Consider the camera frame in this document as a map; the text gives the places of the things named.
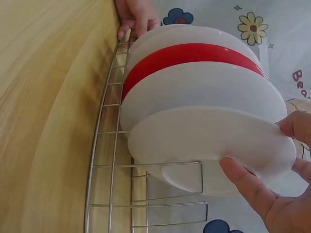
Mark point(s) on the person's left hand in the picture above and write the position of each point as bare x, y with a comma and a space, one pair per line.
136, 14

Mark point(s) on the person's right hand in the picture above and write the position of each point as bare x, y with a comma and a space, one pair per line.
289, 208

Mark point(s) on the person's left fingers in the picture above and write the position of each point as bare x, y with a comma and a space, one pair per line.
136, 28

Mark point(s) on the white plate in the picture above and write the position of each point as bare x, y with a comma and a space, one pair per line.
184, 36
194, 136
206, 89

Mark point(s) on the red plate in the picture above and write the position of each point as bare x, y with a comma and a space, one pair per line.
194, 54

